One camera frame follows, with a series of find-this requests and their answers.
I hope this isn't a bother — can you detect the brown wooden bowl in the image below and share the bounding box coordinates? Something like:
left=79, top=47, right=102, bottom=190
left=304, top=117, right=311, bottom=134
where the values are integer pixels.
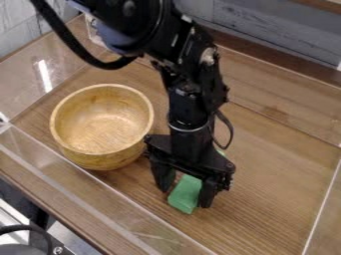
left=50, top=84, right=155, bottom=171

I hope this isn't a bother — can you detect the clear acrylic front wall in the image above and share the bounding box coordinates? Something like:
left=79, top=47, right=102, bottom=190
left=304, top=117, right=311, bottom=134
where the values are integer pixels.
left=0, top=124, right=217, bottom=255

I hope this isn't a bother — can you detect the green rectangular block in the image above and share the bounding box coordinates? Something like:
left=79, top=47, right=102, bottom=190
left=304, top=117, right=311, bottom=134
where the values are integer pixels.
left=167, top=174, right=202, bottom=214

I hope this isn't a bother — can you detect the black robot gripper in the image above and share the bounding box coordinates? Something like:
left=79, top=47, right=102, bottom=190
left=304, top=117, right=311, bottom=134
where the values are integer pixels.
left=145, top=130, right=236, bottom=208

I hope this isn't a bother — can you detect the black cable bottom left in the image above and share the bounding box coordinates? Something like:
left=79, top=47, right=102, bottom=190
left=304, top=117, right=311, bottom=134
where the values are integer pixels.
left=0, top=224, right=55, bottom=255

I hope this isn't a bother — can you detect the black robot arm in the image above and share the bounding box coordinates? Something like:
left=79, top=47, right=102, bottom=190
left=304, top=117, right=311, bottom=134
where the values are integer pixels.
left=67, top=0, right=236, bottom=208

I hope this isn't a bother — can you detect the black metal table bracket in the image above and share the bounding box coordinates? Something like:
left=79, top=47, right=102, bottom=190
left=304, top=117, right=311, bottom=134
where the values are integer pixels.
left=28, top=221, right=77, bottom=255

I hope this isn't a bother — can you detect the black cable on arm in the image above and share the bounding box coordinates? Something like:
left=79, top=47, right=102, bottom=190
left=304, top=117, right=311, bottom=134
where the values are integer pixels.
left=210, top=110, right=234, bottom=151

